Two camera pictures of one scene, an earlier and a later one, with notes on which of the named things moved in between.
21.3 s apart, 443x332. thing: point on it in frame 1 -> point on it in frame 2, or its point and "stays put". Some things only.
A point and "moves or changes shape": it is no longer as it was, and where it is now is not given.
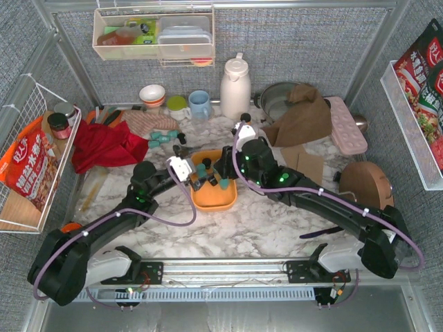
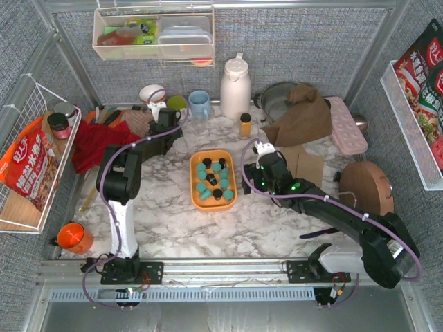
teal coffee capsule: (223, 183) stays put
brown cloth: (309, 119) stays put
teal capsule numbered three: (164, 139) moves or changes shape
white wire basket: (37, 134) stays put
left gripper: (195, 182) -> (165, 115)
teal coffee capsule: (154, 144) moves or changes shape
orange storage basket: (207, 197) stays put
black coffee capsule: (181, 137) -> (217, 194)
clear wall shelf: (179, 37) stays put
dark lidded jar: (59, 125) stays put
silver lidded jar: (68, 108) stays put
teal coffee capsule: (201, 170) stays put
